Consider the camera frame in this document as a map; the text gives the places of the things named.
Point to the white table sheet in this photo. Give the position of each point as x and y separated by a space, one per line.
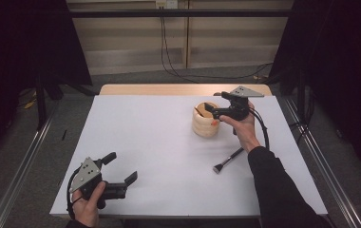
156 142

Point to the small black stick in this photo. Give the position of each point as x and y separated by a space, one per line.
64 135

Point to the black and orange pencil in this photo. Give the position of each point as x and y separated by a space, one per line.
199 111

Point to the beige office counter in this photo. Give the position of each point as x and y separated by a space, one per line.
131 41

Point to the small dark round knob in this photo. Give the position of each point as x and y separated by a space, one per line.
217 93

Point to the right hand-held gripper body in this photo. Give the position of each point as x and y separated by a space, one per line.
240 109

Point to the person's right hand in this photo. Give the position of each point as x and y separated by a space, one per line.
245 133

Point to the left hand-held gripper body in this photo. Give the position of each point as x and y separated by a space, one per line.
86 172

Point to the black metal stand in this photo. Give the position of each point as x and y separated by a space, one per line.
41 101
301 95

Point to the white wall outlet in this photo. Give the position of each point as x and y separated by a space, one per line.
166 3

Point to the black curtain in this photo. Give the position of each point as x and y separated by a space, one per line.
343 63
10 47

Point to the aluminium floor rail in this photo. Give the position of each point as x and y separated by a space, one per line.
20 177
327 171

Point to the yellow floor scrap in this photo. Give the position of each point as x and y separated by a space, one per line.
29 104

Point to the person's left hand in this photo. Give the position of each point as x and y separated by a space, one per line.
88 209

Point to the cream ringed pen holder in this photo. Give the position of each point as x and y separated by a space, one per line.
204 126

